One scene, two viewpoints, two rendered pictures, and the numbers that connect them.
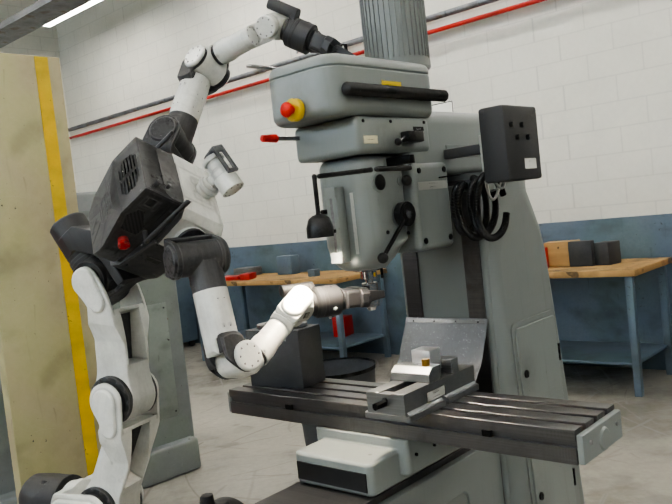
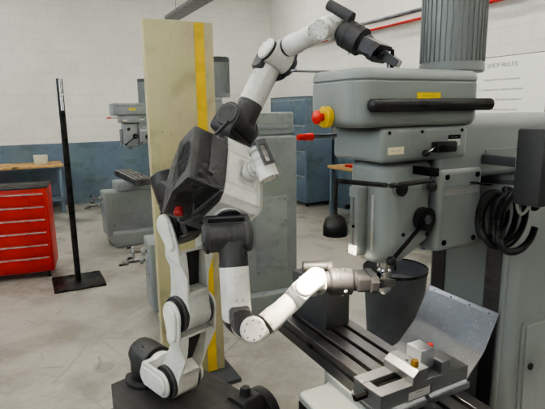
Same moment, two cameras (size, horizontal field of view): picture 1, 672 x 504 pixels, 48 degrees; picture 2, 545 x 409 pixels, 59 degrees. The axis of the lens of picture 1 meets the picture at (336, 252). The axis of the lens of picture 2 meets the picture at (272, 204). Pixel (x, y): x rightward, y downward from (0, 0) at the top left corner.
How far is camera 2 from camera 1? 0.75 m
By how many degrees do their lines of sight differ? 22
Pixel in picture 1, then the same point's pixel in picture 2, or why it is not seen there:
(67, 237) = (156, 189)
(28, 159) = (183, 99)
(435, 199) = (462, 203)
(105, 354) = (175, 280)
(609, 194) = not seen: outside the picture
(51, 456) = not seen: hidden behind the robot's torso
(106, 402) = (170, 316)
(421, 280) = (446, 258)
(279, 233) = not seen: hidden behind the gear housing
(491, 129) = (528, 152)
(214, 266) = (237, 248)
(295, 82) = (329, 91)
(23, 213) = (177, 138)
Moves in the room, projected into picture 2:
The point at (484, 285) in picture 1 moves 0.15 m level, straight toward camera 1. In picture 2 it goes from (501, 283) to (495, 299)
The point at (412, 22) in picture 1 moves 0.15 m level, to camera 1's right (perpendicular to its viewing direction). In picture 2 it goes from (469, 27) to (525, 23)
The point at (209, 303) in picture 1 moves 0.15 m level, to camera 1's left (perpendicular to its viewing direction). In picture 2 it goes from (227, 280) to (183, 274)
